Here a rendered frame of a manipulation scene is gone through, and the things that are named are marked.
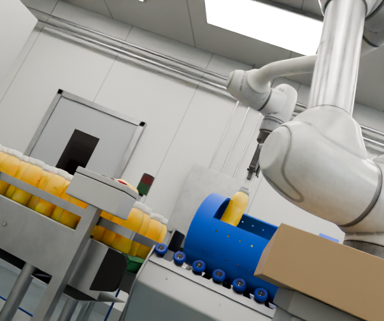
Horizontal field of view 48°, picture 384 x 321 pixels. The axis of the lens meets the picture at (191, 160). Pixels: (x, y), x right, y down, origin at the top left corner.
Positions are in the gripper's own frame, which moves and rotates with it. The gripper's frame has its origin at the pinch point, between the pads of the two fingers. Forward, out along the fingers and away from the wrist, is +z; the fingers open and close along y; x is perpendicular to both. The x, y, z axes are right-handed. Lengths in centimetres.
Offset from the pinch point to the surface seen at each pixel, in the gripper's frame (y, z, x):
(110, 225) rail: -21, 35, 34
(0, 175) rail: -20, 36, 86
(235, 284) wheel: -11.8, 36.1, -11.5
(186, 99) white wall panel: 303, -138, 178
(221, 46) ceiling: 282, -208, 156
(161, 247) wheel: -11.2, 35.2, 17.4
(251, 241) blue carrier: -14.6, 21.6, -11.3
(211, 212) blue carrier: -13.5, 17.4, 5.1
